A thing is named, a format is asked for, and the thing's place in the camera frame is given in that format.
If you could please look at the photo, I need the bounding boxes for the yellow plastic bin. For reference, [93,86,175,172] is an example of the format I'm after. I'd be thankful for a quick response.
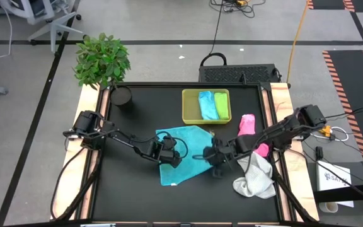
[181,88,233,125]

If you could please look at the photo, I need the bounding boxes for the black striped floor mat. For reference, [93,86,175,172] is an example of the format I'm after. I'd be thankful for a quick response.
[322,49,363,183]
[306,0,363,13]

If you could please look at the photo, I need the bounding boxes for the yellow power splitter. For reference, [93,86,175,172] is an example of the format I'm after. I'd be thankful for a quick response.
[318,125,332,138]

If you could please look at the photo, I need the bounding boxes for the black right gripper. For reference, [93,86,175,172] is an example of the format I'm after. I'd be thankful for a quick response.
[203,138,236,179]

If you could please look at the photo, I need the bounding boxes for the orange-yellow cable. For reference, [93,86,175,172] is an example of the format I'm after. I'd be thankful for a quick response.
[287,0,310,83]

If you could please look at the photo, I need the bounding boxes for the pink microfiber towel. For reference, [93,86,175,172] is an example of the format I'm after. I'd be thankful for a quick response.
[237,113,270,158]

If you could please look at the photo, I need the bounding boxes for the black power adapter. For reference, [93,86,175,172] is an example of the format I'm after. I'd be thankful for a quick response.
[314,146,325,161]

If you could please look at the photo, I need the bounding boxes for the grey office chair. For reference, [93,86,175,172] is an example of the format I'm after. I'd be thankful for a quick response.
[0,0,86,54]

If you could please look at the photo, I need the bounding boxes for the teal microfiber towel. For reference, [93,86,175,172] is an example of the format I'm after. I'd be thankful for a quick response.
[155,125,216,187]

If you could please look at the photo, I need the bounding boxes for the white microfiber towel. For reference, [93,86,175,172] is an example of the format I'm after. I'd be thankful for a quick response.
[233,153,277,199]

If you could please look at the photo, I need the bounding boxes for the thick black computer cable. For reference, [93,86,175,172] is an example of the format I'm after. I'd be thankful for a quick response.
[199,0,228,67]

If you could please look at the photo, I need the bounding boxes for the white paper cup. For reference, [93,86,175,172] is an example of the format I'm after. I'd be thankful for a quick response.
[318,201,339,214]

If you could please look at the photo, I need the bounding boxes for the green potted plant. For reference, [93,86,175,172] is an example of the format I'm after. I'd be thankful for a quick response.
[73,32,134,107]

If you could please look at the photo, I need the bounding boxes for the green microfiber towel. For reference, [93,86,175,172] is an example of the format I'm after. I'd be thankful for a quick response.
[214,91,229,120]

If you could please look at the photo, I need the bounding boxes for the light blue microfiber towel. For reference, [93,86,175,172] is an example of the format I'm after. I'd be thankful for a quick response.
[198,90,219,120]

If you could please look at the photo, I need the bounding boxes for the black table frame strut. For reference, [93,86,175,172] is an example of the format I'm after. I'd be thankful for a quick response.
[57,151,102,221]
[269,151,316,223]

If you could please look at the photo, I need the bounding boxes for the wooden table side board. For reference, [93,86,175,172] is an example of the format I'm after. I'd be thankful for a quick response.
[50,84,103,221]
[269,82,320,221]

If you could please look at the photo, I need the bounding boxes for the black computer case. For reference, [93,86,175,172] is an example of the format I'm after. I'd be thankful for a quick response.
[199,64,280,85]

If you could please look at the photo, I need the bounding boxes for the white printed booklet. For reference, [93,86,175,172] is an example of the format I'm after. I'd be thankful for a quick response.
[316,160,355,208]

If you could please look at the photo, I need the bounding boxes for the tangled black floor cables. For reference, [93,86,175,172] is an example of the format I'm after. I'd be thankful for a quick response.
[210,0,266,18]

